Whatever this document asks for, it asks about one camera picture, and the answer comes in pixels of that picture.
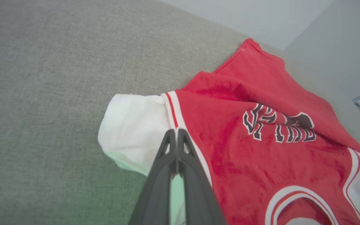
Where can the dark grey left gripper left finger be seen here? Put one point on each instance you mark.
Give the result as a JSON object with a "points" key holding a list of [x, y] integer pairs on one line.
{"points": [[158, 187]]}

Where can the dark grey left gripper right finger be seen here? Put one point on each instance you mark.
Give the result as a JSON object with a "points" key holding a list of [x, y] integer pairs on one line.
{"points": [[197, 190]]}

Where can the red and white jersey garment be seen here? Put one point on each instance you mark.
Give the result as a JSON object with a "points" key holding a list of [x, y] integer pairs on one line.
{"points": [[245, 156]]}

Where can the grey fabric sofa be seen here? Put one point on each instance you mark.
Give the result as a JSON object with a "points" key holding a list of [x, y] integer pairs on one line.
{"points": [[58, 78]]}

